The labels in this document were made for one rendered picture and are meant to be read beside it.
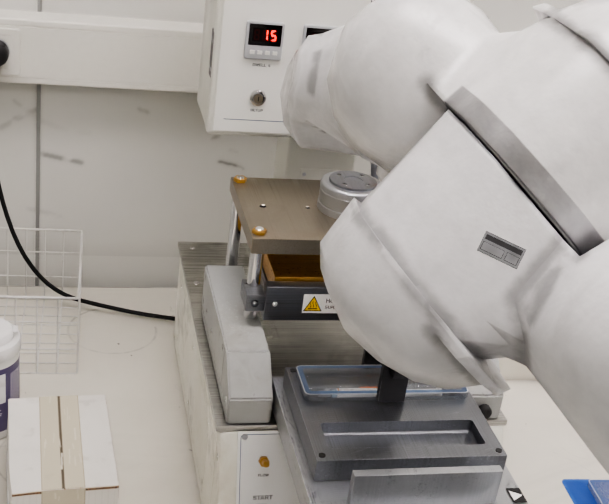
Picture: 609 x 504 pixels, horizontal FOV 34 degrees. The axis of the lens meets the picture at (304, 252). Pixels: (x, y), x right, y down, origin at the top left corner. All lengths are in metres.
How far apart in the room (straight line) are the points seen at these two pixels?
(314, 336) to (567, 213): 0.88
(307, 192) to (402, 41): 0.76
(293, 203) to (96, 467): 0.39
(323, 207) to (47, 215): 0.63
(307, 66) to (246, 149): 1.01
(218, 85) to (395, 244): 0.85
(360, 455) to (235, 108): 0.51
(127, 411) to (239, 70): 0.50
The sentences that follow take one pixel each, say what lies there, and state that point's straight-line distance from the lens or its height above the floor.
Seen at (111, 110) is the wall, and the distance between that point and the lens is 1.66.
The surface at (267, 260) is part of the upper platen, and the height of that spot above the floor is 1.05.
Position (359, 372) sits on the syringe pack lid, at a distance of 1.12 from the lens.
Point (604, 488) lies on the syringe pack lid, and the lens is 1.45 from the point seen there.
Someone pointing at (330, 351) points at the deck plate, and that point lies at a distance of 1.29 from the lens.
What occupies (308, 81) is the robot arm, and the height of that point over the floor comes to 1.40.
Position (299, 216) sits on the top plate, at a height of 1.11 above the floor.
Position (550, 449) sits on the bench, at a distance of 1.53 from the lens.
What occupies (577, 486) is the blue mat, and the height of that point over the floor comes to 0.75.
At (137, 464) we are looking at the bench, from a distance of 1.37.
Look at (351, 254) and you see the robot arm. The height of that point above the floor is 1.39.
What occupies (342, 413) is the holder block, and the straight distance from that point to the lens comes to 1.07.
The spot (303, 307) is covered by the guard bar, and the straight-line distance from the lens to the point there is 1.18.
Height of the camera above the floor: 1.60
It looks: 26 degrees down
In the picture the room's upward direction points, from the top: 8 degrees clockwise
